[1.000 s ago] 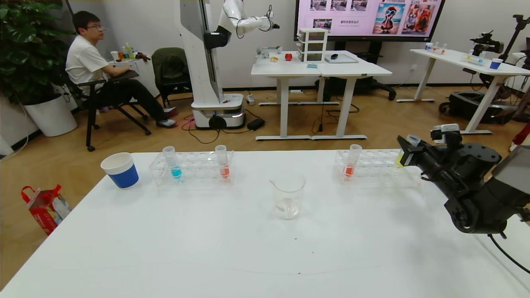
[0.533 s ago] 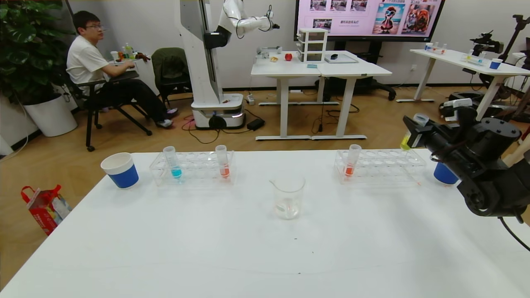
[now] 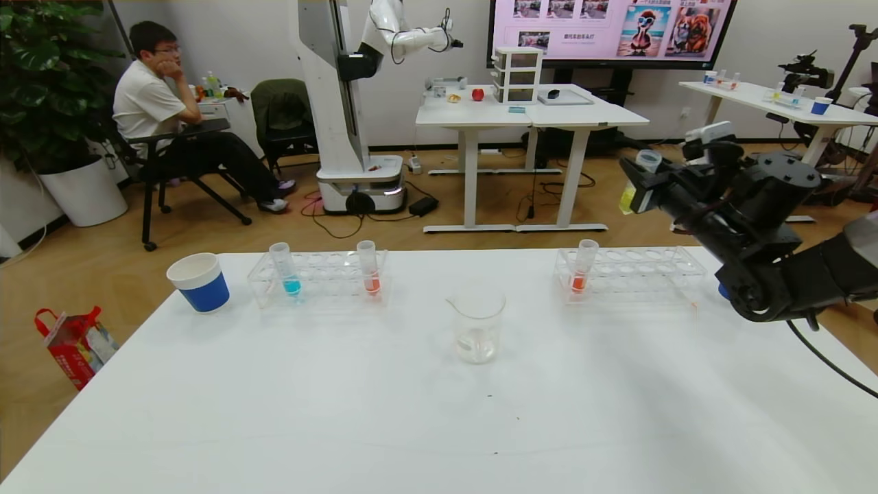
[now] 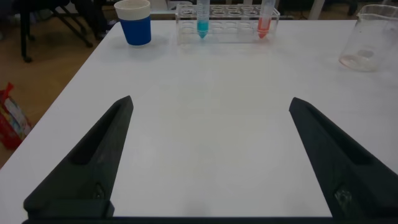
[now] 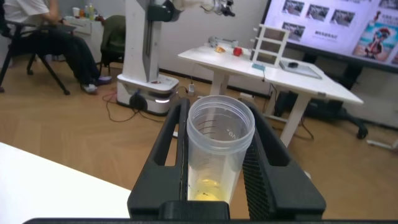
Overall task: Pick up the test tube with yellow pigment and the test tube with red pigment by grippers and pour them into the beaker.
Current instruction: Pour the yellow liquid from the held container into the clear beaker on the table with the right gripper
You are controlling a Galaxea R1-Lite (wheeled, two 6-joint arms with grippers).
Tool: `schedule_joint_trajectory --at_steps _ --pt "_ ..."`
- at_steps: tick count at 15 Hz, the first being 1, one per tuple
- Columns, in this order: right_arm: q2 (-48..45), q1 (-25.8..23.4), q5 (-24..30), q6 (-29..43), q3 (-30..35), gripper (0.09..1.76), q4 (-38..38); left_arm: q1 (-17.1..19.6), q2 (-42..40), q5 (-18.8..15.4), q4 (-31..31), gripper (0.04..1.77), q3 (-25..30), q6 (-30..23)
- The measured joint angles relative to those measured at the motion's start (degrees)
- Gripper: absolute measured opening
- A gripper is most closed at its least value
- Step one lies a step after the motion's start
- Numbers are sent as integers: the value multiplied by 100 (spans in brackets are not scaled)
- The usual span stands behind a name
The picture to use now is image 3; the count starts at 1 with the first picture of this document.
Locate black floor cable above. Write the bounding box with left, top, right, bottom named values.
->
left=516, top=148, right=597, bottom=222
left=300, top=182, right=440, bottom=240

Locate long white desk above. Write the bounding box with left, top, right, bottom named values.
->
left=679, top=80, right=878, bottom=224

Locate large display screen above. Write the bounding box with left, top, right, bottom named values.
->
left=487, top=0, right=738, bottom=71

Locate red pigment test tube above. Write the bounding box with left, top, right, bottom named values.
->
left=357, top=240, right=382, bottom=297
left=569, top=239, right=600, bottom=295

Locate clear glass beaker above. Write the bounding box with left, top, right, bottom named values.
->
left=446, top=287, right=507, bottom=364

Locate red shopping bag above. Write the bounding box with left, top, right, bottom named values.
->
left=36, top=307, right=119, bottom=392

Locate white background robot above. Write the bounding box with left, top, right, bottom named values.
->
left=292, top=0, right=464, bottom=217

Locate white side cabinet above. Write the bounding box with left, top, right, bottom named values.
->
left=195, top=96, right=239, bottom=126

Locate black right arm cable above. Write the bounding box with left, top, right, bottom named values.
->
left=787, top=318, right=878, bottom=401

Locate green potted plant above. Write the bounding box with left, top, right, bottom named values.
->
left=0, top=0, right=126, bottom=176

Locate chair with green jacket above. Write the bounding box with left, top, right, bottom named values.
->
left=250, top=79, right=318, bottom=172

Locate black office chair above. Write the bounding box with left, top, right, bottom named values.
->
left=113, top=118, right=252, bottom=252

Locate black screen stand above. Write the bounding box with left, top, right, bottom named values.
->
left=521, top=67, right=656, bottom=169

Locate yellow pigment test tube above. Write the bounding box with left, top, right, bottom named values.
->
left=619, top=150, right=663, bottom=215

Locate clear acrylic tube rack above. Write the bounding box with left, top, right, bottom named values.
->
left=554, top=246, right=707, bottom=305
left=248, top=249, right=390, bottom=309

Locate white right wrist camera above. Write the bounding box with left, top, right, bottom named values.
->
left=685, top=121, right=737, bottom=156

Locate white drawer organizer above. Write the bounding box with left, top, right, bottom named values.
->
left=493, top=47, right=544, bottom=106

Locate black camera tripod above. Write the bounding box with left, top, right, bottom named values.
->
left=827, top=24, right=878, bottom=104

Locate white standing desk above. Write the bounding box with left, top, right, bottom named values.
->
left=416, top=86, right=537, bottom=235
left=516, top=84, right=650, bottom=234

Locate blue pigment test tube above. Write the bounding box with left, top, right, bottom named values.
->
left=269, top=242, right=303, bottom=298

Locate grey flat tray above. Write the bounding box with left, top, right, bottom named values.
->
left=537, top=90, right=595, bottom=107

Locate white plant pot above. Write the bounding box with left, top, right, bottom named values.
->
left=39, top=155, right=130, bottom=228

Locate small clear tube rack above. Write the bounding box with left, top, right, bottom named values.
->
left=703, top=69, right=742, bottom=92

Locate seated man white shirt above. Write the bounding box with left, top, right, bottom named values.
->
left=113, top=21, right=298, bottom=213

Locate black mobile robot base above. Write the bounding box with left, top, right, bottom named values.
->
left=803, top=152, right=878, bottom=207

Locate grey small device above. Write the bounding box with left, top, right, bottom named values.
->
left=425, top=77, right=469, bottom=97

